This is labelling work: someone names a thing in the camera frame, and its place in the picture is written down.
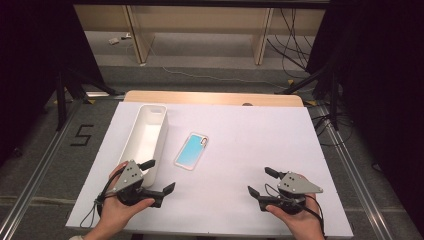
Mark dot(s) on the white table cover sheet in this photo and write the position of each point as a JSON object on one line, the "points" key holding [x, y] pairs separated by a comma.
{"points": [[250, 140]]}

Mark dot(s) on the yellow tape piece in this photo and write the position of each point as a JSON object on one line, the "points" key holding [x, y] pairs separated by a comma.
{"points": [[90, 101], [291, 82], [311, 103]]}

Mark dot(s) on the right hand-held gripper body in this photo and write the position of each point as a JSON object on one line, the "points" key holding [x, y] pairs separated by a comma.
{"points": [[296, 185]]}

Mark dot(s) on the black curtain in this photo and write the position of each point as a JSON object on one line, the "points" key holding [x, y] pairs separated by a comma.
{"points": [[26, 50], [383, 66]]}

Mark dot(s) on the light wooden shelf unit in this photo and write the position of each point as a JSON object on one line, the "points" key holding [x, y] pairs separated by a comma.
{"points": [[143, 46]]}

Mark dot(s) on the small white floor device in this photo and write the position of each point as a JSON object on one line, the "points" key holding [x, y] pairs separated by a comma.
{"points": [[113, 41]]}

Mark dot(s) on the aluminium floor rail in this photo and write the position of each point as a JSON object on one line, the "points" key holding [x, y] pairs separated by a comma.
{"points": [[353, 173], [33, 181]]}

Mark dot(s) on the white plastic bin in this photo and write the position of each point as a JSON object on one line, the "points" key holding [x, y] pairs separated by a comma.
{"points": [[146, 140]]}

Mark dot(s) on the person's left hand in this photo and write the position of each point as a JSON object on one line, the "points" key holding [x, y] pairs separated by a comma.
{"points": [[115, 211]]}

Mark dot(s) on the small floor plug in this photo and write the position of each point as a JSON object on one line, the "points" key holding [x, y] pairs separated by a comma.
{"points": [[126, 35]]}

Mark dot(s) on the black overhead bar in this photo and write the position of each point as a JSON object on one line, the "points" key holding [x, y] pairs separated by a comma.
{"points": [[200, 3]]}

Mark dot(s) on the blue phone case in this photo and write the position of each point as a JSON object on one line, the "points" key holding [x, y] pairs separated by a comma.
{"points": [[191, 151]]}

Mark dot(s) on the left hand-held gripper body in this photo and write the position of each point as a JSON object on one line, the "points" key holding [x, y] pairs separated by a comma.
{"points": [[130, 176]]}

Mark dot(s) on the person's right hand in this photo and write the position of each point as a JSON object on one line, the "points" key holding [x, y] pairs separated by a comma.
{"points": [[305, 221]]}

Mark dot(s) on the black metal stand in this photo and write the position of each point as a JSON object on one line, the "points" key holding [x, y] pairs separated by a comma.
{"points": [[60, 100], [334, 100]]}

